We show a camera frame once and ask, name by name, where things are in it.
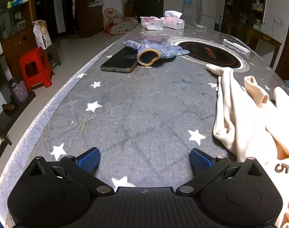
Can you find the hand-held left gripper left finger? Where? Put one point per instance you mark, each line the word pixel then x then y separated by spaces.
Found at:
pixel 88 160

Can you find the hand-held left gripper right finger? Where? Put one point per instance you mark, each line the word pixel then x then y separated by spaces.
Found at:
pixel 200 160

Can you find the cream sweatshirt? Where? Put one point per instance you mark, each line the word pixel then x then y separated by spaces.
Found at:
pixel 241 123

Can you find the grey star-print tablecloth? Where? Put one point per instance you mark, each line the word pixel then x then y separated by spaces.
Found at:
pixel 146 114

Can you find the pair of brown shoes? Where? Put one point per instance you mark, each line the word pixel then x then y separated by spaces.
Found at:
pixel 9 108

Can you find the purple patterned waste bin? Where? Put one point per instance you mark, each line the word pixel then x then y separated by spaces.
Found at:
pixel 19 91

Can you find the black smartphone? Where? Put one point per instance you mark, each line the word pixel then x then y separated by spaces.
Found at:
pixel 118 60

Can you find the round black induction cooktop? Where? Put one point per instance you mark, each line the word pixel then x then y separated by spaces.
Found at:
pixel 206 52

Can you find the small wooden stool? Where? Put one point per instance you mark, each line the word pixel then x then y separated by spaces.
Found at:
pixel 54 54

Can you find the red plastic stool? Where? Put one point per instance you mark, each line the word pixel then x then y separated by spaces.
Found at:
pixel 35 61

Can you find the white remote control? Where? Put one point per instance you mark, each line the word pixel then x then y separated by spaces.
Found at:
pixel 237 46

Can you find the blue knit work glove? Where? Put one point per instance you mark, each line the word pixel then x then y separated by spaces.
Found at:
pixel 156 48

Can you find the white paper sack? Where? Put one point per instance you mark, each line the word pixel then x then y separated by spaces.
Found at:
pixel 42 35

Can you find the small blue-lid plastic box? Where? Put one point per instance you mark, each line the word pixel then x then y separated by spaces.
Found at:
pixel 201 26

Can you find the patterned play tent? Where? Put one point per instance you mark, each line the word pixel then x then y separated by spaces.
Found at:
pixel 120 26

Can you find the wooden side table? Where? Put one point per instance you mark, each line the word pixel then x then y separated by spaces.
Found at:
pixel 265 38

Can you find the white pink tissue box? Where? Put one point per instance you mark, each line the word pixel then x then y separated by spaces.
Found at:
pixel 172 23
pixel 152 25

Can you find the white water dispenser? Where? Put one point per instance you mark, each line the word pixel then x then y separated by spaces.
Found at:
pixel 187 14

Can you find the glass kettle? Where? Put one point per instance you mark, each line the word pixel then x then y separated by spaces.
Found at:
pixel 258 25

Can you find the white refrigerator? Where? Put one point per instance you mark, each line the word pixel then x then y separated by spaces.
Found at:
pixel 209 7

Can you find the dark wooden chair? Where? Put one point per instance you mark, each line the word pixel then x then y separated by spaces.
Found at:
pixel 129 9

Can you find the dark wooden shelf cabinet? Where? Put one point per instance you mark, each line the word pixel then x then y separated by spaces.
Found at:
pixel 246 2

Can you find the wooden wall cabinet unit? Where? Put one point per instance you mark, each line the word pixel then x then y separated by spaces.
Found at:
pixel 16 42

